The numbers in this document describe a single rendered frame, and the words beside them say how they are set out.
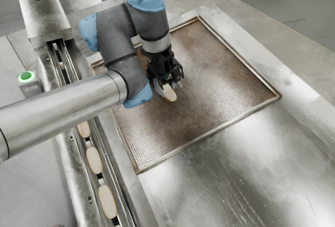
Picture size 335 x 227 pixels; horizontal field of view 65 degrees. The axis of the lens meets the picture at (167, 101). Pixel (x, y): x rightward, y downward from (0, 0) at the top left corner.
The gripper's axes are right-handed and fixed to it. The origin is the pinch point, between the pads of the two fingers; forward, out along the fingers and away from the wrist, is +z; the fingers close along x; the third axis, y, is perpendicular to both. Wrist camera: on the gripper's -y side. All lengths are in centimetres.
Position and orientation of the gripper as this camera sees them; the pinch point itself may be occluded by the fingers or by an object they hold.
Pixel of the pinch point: (165, 87)
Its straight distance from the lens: 84.7
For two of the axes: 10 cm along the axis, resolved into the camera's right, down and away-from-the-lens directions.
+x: 8.5, -4.9, 1.9
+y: 5.0, 6.5, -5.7
